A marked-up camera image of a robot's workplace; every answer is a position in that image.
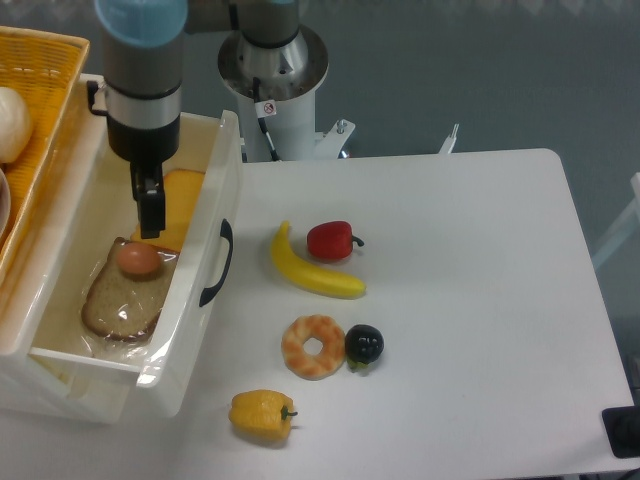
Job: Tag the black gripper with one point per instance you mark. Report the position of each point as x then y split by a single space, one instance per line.
144 130

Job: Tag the brown egg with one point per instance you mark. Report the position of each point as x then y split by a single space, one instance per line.
138 259

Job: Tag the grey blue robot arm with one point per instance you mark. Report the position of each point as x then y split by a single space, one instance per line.
142 71

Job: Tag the white open upper drawer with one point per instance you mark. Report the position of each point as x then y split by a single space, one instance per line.
52 363

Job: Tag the white drawer cabinet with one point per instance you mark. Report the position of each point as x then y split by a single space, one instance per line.
29 386

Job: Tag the yellow toast slice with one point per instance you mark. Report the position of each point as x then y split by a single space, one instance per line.
182 190

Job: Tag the brown bread slice wrapped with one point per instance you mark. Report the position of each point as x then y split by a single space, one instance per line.
123 307

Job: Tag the white round bun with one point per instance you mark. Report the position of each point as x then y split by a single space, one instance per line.
16 125

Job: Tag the yellow wicker basket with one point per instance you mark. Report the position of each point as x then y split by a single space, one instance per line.
43 68

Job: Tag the red bell pepper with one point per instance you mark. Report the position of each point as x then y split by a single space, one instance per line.
332 241

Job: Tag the yellow banana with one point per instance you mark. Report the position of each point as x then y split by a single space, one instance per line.
308 276

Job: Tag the yellow bell pepper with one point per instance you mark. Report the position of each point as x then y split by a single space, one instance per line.
264 414

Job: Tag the black device at edge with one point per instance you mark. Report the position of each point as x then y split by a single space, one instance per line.
622 429

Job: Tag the black drawer handle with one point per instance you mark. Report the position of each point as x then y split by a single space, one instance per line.
222 264

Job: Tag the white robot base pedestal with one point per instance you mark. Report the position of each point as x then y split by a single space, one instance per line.
275 90

